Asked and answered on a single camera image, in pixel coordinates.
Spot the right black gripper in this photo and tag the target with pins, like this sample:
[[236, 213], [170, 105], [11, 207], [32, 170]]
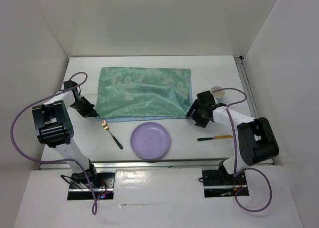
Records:
[[200, 122]]

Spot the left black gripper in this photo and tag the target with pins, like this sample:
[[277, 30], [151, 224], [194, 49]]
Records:
[[89, 112]]

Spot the teal satin placemat cloth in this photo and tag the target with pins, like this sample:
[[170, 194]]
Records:
[[137, 93]]

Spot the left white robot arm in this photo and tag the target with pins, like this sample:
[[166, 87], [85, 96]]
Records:
[[54, 128]]

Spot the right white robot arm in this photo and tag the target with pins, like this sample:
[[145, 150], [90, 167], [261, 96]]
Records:
[[254, 140]]

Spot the light blue mug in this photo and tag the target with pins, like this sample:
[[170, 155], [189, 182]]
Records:
[[218, 92]]

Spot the purple plate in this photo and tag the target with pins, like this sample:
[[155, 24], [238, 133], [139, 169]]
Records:
[[150, 140]]

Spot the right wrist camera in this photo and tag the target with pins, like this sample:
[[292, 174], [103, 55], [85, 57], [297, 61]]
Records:
[[205, 98]]

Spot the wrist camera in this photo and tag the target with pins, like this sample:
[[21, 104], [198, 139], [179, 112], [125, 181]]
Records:
[[67, 85], [205, 98]]

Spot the gold fork green handle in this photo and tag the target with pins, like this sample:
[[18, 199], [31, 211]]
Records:
[[107, 128]]

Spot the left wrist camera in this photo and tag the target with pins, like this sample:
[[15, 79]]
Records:
[[67, 85]]

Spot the gold knife green handle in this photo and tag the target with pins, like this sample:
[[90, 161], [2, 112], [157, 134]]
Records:
[[215, 137]]

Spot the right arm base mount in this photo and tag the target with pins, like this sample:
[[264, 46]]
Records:
[[217, 186]]

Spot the aluminium frame rail front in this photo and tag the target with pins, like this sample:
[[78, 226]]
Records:
[[186, 163]]

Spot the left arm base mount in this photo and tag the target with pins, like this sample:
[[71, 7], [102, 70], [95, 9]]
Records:
[[103, 187]]

